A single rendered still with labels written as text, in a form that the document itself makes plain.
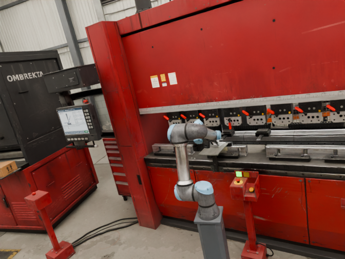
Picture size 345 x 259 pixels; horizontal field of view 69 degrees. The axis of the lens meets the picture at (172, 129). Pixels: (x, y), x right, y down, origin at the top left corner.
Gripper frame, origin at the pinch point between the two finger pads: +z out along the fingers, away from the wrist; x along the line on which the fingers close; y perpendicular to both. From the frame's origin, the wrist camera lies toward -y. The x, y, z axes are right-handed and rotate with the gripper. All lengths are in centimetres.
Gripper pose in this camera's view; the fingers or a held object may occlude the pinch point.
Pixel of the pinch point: (215, 145)
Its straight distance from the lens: 233.8
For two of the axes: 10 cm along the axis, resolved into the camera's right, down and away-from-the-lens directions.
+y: 3.7, -8.6, 3.6
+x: -7.3, -0.3, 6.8
